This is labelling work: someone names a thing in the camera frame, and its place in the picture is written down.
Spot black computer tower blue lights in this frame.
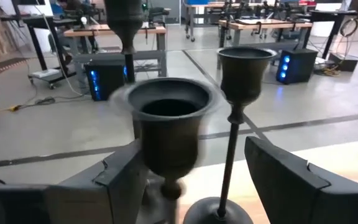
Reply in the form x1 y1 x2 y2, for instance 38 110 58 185
84 60 127 102
275 48 319 85

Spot tall black candlestick holder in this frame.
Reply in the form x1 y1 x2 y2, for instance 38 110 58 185
104 0 145 84

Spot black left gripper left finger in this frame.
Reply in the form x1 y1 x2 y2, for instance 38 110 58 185
0 139 149 224

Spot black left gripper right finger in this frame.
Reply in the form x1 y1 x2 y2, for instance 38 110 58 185
244 136 358 224

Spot wooden top workbench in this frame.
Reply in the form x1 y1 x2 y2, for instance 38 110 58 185
218 17 314 49
63 24 168 78

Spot white power strip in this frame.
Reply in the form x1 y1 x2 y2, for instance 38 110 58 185
28 68 62 80

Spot person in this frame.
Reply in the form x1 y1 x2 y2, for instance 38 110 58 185
50 0 85 19

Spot black floor box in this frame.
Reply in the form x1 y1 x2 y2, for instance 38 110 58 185
328 52 358 72

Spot short black candlestick holder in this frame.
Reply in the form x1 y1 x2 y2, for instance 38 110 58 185
116 77 220 224

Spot black desk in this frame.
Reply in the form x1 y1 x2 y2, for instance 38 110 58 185
0 14 78 90
309 9 358 60

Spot medium black candlestick holder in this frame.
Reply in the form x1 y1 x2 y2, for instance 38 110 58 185
183 46 277 224

